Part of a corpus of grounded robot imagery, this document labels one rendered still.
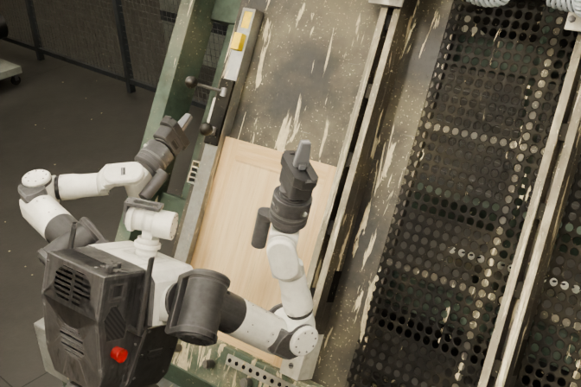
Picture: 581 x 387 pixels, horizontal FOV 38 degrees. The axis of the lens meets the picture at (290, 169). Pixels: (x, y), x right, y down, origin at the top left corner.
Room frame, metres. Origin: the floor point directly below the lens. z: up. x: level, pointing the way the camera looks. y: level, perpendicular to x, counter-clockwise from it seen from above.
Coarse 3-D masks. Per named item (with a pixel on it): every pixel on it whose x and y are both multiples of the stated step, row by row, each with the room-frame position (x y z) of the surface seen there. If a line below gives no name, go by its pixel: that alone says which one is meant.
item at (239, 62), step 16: (240, 16) 2.47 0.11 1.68; (256, 16) 2.45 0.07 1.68; (240, 32) 2.44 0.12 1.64; (256, 32) 2.45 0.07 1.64; (240, 64) 2.39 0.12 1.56; (240, 80) 2.38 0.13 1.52; (224, 128) 2.31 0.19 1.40; (208, 144) 2.31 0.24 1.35; (208, 160) 2.28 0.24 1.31; (208, 176) 2.25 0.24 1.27; (192, 192) 2.25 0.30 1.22; (208, 192) 2.24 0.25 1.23; (192, 208) 2.22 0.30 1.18; (192, 224) 2.20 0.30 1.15; (192, 240) 2.17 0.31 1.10; (176, 256) 2.17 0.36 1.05; (192, 256) 2.16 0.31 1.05
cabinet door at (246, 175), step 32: (224, 160) 2.27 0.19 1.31; (256, 160) 2.21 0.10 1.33; (224, 192) 2.21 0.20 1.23; (256, 192) 2.15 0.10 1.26; (320, 192) 2.04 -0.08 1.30; (224, 224) 2.16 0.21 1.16; (320, 224) 1.99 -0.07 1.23; (224, 256) 2.10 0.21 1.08; (256, 256) 2.05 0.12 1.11; (256, 288) 1.99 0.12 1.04; (256, 352) 1.88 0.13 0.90
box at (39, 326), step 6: (42, 318) 2.08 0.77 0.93; (36, 324) 2.06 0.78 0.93; (42, 324) 2.05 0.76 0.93; (36, 330) 2.05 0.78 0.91; (42, 330) 2.03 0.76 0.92; (36, 336) 2.06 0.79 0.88; (42, 336) 2.04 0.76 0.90; (42, 342) 2.04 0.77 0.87; (42, 348) 2.05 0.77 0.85; (42, 354) 2.05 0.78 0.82; (48, 354) 2.03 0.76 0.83; (48, 360) 2.04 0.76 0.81; (48, 366) 2.04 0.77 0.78; (54, 372) 2.03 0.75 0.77; (60, 378) 2.01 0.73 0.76; (66, 378) 1.99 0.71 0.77
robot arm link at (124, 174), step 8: (104, 168) 2.10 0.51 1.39; (112, 168) 2.10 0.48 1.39; (120, 168) 2.10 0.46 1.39; (128, 168) 2.09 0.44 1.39; (136, 168) 2.09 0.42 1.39; (96, 176) 2.10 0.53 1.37; (104, 176) 2.08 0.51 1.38; (112, 176) 2.08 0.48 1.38; (120, 176) 2.07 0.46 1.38; (128, 176) 2.07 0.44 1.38; (136, 176) 2.07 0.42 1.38; (96, 184) 2.09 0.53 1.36; (104, 184) 2.07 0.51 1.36; (112, 184) 2.06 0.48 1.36; (120, 184) 2.07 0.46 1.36; (128, 184) 2.07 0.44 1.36; (136, 184) 2.07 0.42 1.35; (104, 192) 2.08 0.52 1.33
